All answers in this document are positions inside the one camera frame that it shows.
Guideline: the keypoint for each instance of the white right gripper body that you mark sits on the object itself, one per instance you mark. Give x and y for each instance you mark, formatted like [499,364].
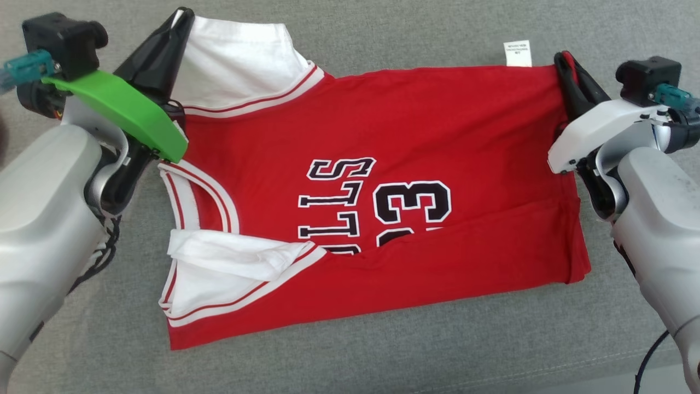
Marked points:
[601,128]

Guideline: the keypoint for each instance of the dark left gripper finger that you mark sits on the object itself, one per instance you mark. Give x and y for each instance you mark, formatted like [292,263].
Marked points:
[175,65]
[150,54]

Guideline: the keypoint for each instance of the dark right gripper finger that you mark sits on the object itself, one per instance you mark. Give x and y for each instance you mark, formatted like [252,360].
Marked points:
[570,98]
[589,93]

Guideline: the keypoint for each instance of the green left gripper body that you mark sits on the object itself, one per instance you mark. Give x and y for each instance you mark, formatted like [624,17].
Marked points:
[126,101]

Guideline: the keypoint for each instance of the red basketball jersey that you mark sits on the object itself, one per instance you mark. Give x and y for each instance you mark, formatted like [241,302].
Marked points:
[437,137]

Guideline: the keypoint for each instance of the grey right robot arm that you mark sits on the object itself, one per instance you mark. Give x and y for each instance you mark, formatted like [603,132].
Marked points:
[661,235]

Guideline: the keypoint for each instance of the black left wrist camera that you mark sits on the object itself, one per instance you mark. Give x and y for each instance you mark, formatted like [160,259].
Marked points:
[60,41]

